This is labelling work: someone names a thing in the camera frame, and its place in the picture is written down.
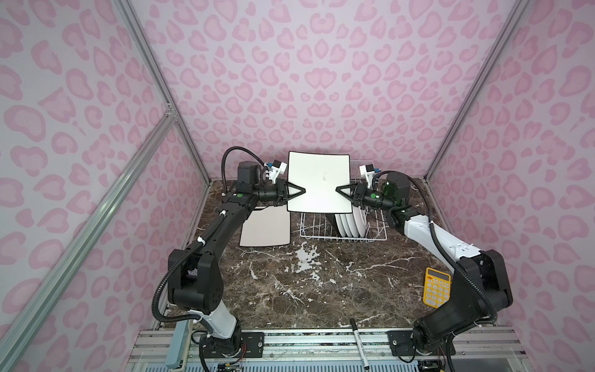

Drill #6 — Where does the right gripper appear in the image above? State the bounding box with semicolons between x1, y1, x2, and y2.
336;183;396;212

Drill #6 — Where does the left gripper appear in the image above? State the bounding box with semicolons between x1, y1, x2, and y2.
253;180;305;207

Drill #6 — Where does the square white plate round well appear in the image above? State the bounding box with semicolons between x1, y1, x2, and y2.
287;151;352;214

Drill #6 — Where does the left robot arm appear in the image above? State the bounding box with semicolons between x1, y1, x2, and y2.
152;161;306;356

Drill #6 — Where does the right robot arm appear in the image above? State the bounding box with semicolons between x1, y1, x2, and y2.
336;170;513;357

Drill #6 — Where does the yellow calculator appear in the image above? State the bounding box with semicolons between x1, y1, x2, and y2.
422;268;451;308

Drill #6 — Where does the black marker pen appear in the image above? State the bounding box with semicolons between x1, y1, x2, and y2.
350;318;370;371

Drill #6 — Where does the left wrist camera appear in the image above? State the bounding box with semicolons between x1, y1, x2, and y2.
267;160;288;184

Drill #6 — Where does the white wire dish rack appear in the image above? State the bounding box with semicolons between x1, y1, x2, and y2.
299;209;387;243

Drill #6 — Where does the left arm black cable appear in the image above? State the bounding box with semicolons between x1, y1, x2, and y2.
150;146;254;324

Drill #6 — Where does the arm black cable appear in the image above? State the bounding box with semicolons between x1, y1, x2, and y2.
150;146;254;324
371;170;498;324

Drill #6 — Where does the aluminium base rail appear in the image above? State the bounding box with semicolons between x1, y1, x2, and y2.
125;327;526;372

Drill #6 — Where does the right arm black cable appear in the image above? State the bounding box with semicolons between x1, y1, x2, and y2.
371;170;498;324

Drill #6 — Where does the grey box on rail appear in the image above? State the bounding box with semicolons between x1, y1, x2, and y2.
165;320;193;371

